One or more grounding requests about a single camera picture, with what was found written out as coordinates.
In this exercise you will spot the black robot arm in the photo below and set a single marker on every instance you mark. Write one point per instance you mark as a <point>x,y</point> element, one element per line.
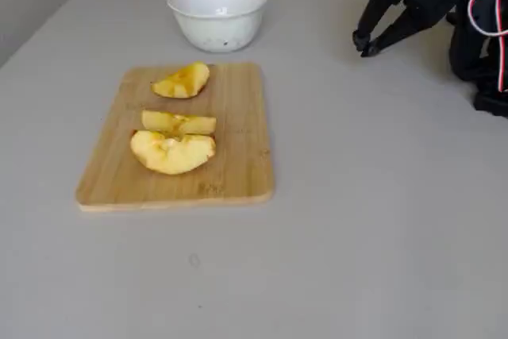
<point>468,57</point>

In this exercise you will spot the white ceramic bowl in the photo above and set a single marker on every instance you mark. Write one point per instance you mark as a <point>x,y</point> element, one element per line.
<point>218,25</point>

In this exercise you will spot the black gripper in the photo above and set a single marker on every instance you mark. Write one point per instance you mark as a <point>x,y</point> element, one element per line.
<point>420,7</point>

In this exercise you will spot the large apple slice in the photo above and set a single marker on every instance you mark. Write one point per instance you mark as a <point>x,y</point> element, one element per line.
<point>170,156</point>

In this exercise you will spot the wooden cutting board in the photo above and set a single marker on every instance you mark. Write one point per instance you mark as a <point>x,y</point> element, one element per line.
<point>242,164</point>

